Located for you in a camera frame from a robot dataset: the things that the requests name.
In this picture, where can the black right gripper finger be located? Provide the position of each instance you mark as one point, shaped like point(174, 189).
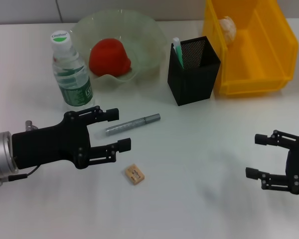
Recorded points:
point(261, 139)
point(251, 173)

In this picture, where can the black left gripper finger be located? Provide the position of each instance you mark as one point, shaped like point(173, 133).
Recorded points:
point(112, 114)
point(124, 145)

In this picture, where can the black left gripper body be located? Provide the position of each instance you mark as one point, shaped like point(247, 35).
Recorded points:
point(52, 144)

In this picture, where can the small wooden pencil sharpener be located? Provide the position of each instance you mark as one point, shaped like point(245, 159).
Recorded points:
point(135, 174)

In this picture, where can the clear bottle with green label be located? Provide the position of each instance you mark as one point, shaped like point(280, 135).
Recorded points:
point(74, 87)

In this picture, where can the green utility knife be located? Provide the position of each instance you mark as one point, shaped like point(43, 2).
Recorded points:
point(178, 52)

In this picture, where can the white paper ball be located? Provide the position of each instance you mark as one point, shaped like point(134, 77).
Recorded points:
point(228, 30)

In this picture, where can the grey marker pen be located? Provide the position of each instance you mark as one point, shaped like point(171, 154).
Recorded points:
point(132, 124)

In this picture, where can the green glass fruit plate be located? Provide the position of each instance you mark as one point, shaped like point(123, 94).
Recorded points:
point(144, 37)

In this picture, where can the black mesh pen holder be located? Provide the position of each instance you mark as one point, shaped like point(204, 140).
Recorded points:
point(194, 84)

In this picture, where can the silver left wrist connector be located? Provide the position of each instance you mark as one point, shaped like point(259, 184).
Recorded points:
point(29, 125)

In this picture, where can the yellow plastic bin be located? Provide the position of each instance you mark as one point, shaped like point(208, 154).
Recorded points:
point(264, 49)

